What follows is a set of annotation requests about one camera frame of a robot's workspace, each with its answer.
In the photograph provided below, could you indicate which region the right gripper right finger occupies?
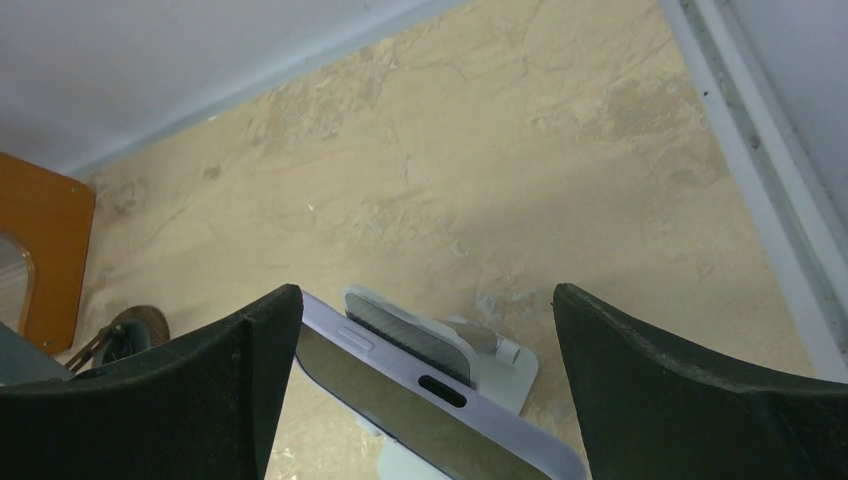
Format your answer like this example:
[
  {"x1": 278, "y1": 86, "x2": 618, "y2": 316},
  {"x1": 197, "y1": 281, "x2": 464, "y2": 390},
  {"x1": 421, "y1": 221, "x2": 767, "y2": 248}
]
[{"x1": 553, "y1": 283, "x2": 847, "y2": 479}]

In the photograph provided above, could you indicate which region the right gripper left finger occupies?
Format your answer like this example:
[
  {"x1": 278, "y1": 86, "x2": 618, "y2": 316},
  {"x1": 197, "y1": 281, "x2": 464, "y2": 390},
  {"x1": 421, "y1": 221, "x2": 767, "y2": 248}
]
[{"x1": 1, "y1": 284, "x2": 303, "y2": 479}]

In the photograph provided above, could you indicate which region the white folding phone stand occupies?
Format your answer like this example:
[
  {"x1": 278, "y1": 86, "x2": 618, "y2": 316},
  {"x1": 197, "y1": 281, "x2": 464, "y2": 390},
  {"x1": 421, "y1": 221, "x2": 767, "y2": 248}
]
[{"x1": 343, "y1": 286, "x2": 539, "y2": 479}]

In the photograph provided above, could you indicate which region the black phone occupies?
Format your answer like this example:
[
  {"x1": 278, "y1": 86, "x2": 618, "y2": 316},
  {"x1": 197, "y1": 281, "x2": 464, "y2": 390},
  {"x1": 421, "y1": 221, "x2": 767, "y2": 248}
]
[{"x1": 296, "y1": 287, "x2": 586, "y2": 479}]

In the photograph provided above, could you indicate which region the dark round phone stand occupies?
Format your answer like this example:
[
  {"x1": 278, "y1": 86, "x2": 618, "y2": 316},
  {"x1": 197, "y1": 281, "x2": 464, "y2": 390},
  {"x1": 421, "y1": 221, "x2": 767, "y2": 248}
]
[{"x1": 1, "y1": 305, "x2": 171, "y2": 386}]

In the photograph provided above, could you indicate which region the wooden shelf rack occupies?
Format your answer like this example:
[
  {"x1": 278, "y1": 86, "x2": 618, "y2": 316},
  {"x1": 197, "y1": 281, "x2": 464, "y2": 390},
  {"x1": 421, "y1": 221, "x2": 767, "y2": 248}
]
[{"x1": 1, "y1": 153, "x2": 95, "y2": 355}]

